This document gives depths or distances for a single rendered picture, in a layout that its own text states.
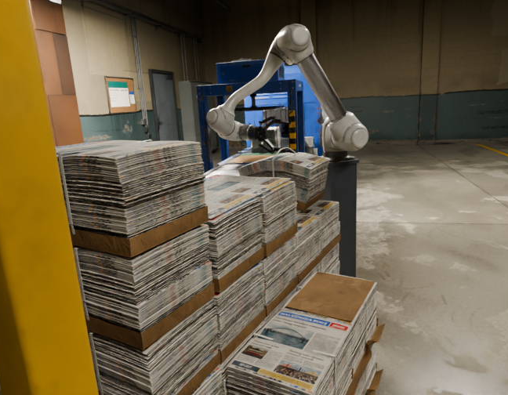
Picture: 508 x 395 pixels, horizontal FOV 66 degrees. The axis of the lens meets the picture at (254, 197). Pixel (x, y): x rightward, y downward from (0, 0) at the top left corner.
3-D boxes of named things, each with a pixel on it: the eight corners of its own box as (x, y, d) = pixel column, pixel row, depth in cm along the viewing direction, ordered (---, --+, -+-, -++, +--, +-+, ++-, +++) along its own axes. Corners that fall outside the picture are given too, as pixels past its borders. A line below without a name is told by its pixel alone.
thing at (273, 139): (276, 152, 447) (275, 128, 440) (251, 153, 453) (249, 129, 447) (281, 147, 482) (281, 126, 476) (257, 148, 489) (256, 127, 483)
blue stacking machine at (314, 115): (331, 189, 603) (329, 45, 553) (248, 189, 632) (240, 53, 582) (333, 171, 745) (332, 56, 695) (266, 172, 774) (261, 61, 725)
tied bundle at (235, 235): (265, 259, 141) (262, 196, 136) (220, 295, 116) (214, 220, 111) (182, 245, 159) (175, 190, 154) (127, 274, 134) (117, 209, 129)
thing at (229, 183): (290, 180, 161) (290, 177, 161) (257, 197, 137) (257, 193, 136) (215, 176, 178) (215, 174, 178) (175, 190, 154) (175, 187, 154)
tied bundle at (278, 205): (299, 233, 166) (297, 179, 160) (266, 259, 141) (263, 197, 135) (223, 224, 184) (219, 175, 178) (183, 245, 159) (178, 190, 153)
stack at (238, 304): (342, 337, 232) (341, 201, 212) (236, 517, 135) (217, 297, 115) (282, 322, 251) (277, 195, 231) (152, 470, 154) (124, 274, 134)
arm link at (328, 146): (342, 147, 253) (342, 113, 248) (355, 150, 236) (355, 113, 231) (318, 150, 250) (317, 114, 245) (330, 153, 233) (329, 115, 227)
